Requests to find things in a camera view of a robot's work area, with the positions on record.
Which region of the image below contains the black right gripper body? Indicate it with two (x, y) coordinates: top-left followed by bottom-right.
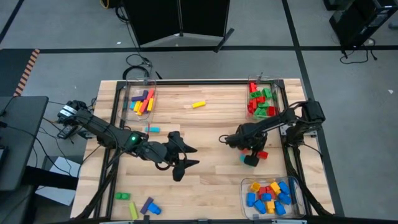
(224, 123), (268, 167)

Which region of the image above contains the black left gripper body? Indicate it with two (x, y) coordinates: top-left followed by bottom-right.
(141, 130), (187, 183)

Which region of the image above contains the clear plastic bin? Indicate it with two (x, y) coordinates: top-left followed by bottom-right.
(239, 177), (307, 222)
(246, 75), (281, 123)
(117, 77), (157, 123)

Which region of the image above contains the lime long block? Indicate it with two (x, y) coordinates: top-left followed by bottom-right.
(129, 202), (139, 220)

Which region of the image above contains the black power adapter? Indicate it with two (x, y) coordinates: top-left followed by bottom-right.
(57, 126), (74, 140)

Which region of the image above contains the white paper sheet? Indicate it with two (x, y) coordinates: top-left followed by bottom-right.
(35, 155), (83, 206)

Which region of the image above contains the black partition foot bar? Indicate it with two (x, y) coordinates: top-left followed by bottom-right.
(213, 27), (236, 53)

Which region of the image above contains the black partition panel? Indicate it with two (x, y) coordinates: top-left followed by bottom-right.
(123, 0), (182, 47)
(179, 0), (231, 38)

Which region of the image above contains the black desk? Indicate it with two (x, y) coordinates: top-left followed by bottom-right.
(0, 95), (49, 192)

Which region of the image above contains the orange black hazard tape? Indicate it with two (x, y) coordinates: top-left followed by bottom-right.
(12, 49), (40, 97)

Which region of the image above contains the black equipment case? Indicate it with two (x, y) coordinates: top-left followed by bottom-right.
(323, 0), (398, 47)

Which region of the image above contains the coiled black cable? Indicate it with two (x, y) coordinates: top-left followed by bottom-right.
(122, 53), (154, 81)

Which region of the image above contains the black floor cable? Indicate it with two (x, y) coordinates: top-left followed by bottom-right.
(338, 37), (379, 65)

